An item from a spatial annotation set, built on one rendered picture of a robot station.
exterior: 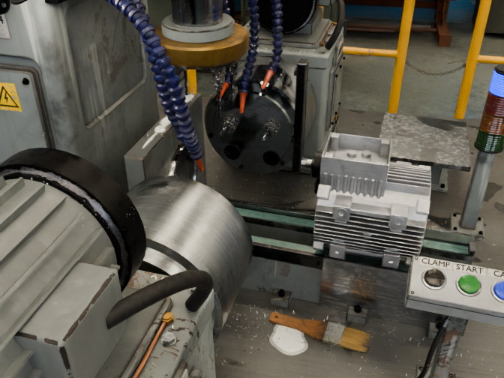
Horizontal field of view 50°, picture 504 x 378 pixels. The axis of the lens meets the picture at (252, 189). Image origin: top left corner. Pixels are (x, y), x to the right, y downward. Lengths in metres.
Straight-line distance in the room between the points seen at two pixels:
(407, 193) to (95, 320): 0.68
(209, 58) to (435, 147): 0.81
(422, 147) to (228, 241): 0.84
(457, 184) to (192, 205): 0.97
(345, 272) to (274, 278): 0.16
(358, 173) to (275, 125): 0.32
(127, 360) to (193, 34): 0.56
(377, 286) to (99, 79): 0.67
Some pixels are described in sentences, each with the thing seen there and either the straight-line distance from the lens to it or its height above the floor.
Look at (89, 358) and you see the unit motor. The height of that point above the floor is 1.27.
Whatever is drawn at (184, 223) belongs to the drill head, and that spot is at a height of 1.15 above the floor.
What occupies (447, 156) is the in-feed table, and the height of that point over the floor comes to 0.92.
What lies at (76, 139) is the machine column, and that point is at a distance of 1.03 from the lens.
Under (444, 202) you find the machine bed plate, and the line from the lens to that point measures 1.55.
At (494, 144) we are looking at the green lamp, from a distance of 1.33.
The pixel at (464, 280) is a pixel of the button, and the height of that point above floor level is 1.07.
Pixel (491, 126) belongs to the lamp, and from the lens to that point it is 1.31.
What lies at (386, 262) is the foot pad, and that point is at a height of 0.97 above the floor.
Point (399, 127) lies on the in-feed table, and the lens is 1.64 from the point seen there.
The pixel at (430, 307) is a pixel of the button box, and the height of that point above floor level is 1.02.
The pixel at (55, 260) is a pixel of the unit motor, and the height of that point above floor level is 1.32.
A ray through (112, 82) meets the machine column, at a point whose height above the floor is 1.22.
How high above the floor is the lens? 1.63
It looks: 33 degrees down
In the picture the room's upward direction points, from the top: straight up
